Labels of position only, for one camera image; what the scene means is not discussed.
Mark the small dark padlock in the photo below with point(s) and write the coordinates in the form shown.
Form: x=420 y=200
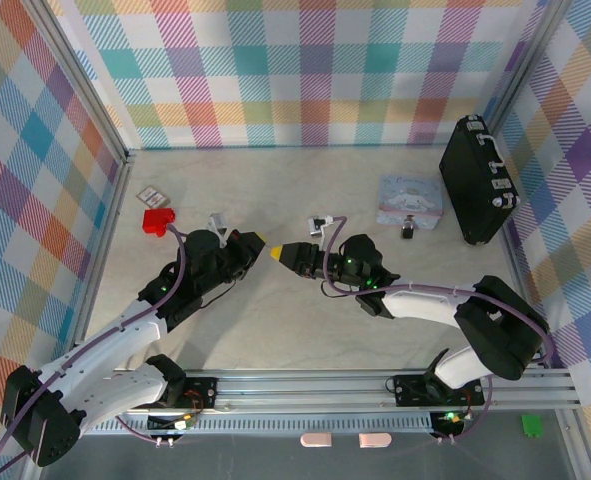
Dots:
x=409 y=230

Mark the light blue printed pouch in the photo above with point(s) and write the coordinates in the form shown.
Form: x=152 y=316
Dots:
x=409 y=197

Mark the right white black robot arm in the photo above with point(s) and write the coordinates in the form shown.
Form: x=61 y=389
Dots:
x=425 y=305

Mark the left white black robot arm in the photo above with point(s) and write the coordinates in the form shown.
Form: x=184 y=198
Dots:
x=100 y=345

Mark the red plastic block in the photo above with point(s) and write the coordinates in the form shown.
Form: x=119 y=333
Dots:
x=157 y=221

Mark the small printed card packet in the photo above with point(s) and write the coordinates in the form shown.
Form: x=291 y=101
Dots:
x=153 y=196

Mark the black briefcase silver latches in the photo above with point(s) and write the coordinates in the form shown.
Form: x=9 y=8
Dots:
x=467 y=190

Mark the small controller board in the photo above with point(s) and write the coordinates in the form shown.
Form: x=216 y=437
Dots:
x=180 y=423
x=450 y=419

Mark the pink rounded pad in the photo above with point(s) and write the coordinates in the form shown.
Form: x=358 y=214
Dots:
x=375 y=440
x=315 y=440

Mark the green plastic block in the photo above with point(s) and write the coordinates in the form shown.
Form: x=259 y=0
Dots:
x=531 y=426

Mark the horizontal aluminium base rail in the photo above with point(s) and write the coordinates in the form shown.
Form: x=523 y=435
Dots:
x=300 y=392

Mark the aluminium frame post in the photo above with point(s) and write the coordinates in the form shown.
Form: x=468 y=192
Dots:
x=75 y=80
x=525 y=60

